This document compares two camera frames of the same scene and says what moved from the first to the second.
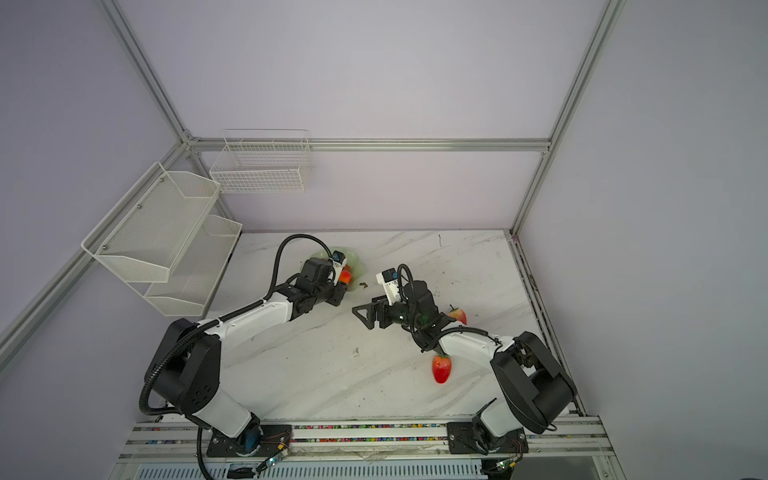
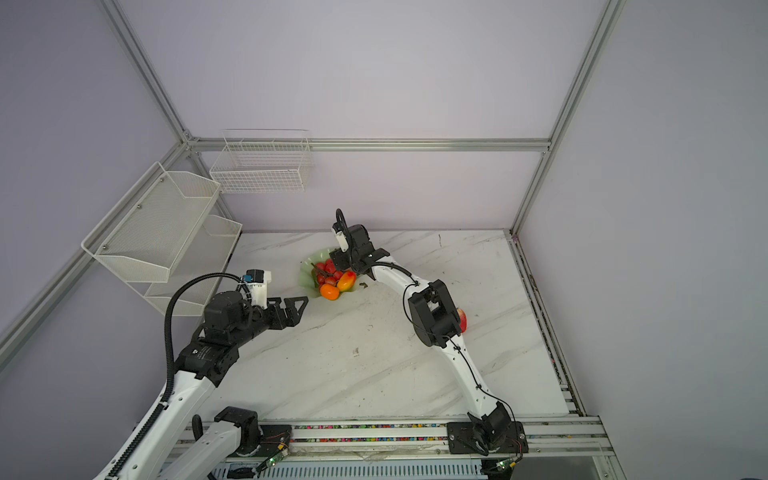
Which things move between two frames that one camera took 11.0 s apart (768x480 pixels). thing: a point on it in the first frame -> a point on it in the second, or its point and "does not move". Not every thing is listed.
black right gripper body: x=401 y=315 -> x=347 y=261
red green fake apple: x=459 y=315 does not move
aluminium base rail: x=166 y=451 does not move
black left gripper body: x=331 y=294 -> x=256 y=321
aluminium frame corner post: x=146 y=70 does not move
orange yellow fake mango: x=345 y=274 does not move
